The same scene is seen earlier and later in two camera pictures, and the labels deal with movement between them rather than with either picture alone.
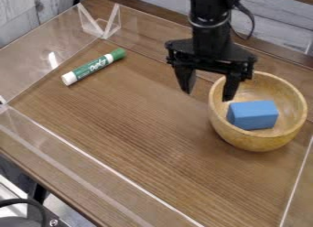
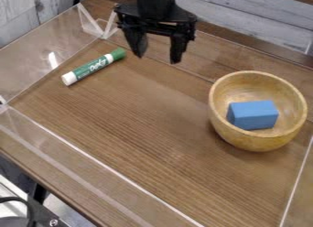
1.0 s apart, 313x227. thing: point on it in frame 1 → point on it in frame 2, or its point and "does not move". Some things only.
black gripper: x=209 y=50 → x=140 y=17
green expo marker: x=76 y=74 does not move
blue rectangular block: x=253 y=114 does not move
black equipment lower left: x=40 y=216 does not move
